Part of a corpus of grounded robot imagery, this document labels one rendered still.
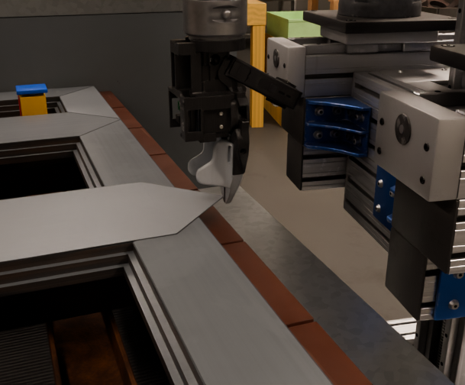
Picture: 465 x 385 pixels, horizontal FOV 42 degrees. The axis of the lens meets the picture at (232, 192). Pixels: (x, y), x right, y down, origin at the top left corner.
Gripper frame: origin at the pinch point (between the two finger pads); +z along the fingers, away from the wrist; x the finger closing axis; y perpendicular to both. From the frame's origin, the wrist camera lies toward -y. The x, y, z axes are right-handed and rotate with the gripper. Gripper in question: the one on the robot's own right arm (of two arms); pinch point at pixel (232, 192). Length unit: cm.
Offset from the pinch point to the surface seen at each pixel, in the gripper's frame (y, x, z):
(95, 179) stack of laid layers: 15.4, -16.2, 1.8
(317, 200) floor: -112, -177, 85
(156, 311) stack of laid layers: 15.6, 21.4, 1.7
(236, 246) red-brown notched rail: 3.1, 9.6, 2.8
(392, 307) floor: -90, -81, 85
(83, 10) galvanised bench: 6, -82, -17
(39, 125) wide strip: 21, -45, 1
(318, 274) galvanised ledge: -15.8, -3.9, 17.4
